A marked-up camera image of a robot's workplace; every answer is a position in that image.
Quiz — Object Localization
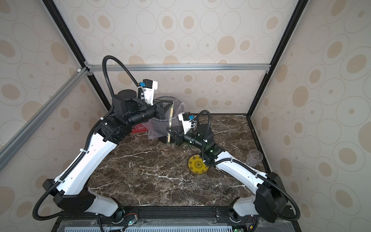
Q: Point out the disposable chopsticks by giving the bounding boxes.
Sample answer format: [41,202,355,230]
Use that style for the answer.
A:
[167,104,174,137]

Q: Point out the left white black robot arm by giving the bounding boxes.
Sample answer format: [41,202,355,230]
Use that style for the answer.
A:
[32,89,173,220]

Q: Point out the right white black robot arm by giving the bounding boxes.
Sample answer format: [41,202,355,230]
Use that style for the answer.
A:
[166,124,288,223]

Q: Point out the black mesh trash bin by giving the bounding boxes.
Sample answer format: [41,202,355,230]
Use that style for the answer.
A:
[148,96,187,144]

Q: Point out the clear plastic bin liner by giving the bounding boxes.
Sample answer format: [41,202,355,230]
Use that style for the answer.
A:
[143,96,188,140]

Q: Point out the red white toaster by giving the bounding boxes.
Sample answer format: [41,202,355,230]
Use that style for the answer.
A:
[132,124,148,133]

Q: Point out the yellow round plate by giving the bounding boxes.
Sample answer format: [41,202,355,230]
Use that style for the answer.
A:
[187,155,209,175]

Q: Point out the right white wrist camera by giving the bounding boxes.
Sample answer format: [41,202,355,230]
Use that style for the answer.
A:
[178,112,195,134]

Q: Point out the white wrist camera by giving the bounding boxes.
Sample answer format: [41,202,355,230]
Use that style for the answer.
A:
[178,112,195,134]
[138,79,158,105]

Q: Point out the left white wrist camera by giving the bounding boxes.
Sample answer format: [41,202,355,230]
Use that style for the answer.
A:
[138,79,158,105]

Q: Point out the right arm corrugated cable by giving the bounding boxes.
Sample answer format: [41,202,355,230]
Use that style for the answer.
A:
[192,109,301,221]

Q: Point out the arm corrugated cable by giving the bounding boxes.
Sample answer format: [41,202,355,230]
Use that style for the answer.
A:
[192,109,301,221]
[32,55,139,221]

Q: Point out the back aluminium frame bar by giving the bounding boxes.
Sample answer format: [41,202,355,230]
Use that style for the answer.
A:
[84,63,271,73]

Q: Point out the aluminium frame bar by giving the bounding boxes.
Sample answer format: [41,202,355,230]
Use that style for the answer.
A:
[84,63,271,73]
[1,67,88,169]

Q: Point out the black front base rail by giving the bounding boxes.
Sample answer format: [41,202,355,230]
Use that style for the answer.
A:
[52,206,301,232]

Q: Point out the left black corner post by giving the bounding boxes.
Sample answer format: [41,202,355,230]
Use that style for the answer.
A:
[41,0,111,110]

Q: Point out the black corner post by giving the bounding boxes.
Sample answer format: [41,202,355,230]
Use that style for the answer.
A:
[41,0,111,110]
[246,0,309,119]

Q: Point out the left aluminium frame bar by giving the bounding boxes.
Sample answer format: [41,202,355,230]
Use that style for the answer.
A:
[1,67,88,169]

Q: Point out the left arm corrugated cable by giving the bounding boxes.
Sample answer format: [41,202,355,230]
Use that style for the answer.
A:
[32,55,139,221]

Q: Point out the right black corner post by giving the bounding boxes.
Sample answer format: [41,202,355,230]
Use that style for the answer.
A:
[246,0,309,119]

